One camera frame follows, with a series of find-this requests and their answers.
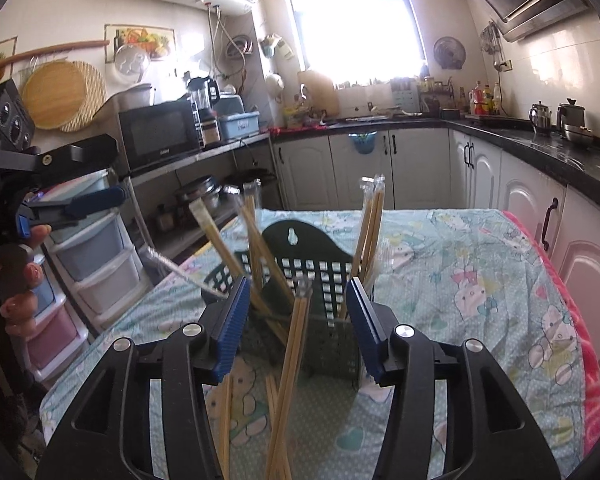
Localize glass pot lid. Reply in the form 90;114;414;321
113;42;152;84

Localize small wall fan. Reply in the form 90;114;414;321
433;36;467;70

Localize cartoon printed tablecloth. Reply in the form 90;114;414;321
40;207;588;480

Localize black microwave oven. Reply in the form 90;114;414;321
118;100;204;172

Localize kitchen window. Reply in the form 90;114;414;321
280;0;428;88

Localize wooden cutting board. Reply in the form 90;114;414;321
297;69;340;117

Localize group of chopsticks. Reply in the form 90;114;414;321
145;180;293;480

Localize blue hanging bin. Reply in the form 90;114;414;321
349;130;379;157

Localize hanging metal utensils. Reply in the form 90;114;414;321
480;22;503;72

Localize round woven mat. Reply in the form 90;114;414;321
60;60;108;133

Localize long wooden pole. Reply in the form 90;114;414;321
0;39;111;78

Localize cluster of condiment bottles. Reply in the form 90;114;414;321
457;79;503;117

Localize dark green plastic utensil basket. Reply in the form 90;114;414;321
202;220;381;386

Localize person's left hand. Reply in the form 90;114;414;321
0;224;52;342

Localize white kitchen cabinets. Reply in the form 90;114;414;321
271;127;600;376

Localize black blender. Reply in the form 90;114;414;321
186;76;222;150

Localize blue dish drainer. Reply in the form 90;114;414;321
215;94;262;142

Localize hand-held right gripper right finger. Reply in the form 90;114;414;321
345;276;562;480

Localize round wooden board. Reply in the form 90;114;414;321
21;61;88;130

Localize plastic drawer unit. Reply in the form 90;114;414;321
27;170;147;383

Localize kitchen storage shelf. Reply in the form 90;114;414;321
115;132;281;261

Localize teal small drawer box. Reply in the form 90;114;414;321
390;79;421;107

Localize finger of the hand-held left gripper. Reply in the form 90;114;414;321
29;207;95;232
29;186;127;212

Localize steel stacked pot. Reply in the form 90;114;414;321
556;99;595;150

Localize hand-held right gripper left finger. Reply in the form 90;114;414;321
36;275;252;480

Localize metal pot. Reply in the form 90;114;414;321
176;175;227;222

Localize water heater hoses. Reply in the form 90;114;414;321
207;2;256;92

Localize black kitchen countertop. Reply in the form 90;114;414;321
270;112;600;186

